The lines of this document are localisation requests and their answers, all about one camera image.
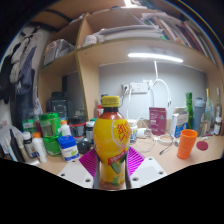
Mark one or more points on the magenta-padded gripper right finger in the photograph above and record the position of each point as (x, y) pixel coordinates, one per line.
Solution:
(136, 161)

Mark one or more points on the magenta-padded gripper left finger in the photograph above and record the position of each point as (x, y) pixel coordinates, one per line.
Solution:
(87, 161)

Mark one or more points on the yellow drink bottle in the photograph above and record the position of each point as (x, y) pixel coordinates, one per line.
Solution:
(111, 140)

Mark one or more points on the white jar blue lid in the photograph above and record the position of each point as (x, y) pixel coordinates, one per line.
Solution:
(69, 149)

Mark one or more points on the white adapter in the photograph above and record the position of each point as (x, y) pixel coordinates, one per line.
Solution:
(144, 133)

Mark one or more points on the white jar blue label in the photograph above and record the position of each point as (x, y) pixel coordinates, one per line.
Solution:
(133, 131)

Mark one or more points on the black jar red label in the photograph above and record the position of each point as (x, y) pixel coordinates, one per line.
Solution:
(77, 128)

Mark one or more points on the green plastic jar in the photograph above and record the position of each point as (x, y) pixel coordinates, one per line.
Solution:
(50, 124)
(51, 146)

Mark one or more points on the magenta pouch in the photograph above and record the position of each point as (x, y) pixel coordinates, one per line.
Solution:
(157, 120)

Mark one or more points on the white bottle orange cap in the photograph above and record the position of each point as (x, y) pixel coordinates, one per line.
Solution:
(40, 148)

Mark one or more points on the orange plastic cup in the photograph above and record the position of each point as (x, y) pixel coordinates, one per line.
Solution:
(186, 145)

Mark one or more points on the white and blue carton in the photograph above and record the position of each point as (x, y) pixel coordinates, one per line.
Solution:
(179, 122)

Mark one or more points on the black appliance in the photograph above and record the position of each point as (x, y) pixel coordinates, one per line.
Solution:
(60, 105)

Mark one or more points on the green glass bottle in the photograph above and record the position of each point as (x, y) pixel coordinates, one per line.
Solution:
(189, 110)

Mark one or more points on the clear bottle yellow cap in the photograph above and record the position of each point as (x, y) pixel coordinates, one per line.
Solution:
(209, 113)

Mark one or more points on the under-shelf light bar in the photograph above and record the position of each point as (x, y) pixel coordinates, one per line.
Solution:
(155, 57)

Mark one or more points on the hanging dark clothes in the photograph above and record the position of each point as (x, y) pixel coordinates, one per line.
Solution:
(23, 73)

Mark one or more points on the wooden shelf unit with books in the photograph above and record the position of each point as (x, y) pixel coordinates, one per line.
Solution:
(133, 46)

